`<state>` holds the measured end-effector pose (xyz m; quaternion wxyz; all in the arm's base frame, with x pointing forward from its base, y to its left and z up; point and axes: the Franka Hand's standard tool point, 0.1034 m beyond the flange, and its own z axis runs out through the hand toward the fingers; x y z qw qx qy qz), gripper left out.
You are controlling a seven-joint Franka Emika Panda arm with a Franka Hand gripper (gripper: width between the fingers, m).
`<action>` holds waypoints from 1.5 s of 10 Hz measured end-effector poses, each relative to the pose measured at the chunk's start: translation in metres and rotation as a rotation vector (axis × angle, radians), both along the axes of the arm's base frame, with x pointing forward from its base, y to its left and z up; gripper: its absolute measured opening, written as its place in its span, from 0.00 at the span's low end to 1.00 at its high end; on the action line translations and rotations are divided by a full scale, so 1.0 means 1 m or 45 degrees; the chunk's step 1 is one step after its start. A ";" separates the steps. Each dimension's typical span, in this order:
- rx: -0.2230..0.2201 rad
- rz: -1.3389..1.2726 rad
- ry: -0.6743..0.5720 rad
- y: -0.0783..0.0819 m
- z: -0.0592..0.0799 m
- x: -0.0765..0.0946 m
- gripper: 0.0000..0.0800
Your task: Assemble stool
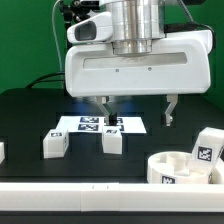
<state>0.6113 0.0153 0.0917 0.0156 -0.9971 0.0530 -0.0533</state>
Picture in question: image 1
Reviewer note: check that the white left fence block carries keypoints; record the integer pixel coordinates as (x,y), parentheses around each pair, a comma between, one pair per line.
(2,152)

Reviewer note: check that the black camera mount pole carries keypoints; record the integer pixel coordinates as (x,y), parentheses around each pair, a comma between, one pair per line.
(77,11)

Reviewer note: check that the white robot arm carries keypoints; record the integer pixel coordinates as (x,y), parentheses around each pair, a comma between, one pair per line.
(128,50)

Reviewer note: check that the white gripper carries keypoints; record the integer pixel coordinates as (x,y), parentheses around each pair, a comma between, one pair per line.
(177,64)

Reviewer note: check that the white fence bar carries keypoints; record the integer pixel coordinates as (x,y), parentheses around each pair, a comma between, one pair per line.
(218,173)
(94,197)

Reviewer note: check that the white right fence bar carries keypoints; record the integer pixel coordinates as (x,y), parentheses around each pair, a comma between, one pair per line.
(218,173)

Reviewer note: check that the white front fence bar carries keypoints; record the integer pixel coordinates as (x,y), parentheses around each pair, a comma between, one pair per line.
(94,197)

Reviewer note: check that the white sheet with markers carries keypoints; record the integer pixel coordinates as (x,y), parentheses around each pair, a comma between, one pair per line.
(94,124)

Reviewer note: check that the white round stool seat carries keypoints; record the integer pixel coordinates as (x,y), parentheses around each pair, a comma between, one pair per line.
(177,168)

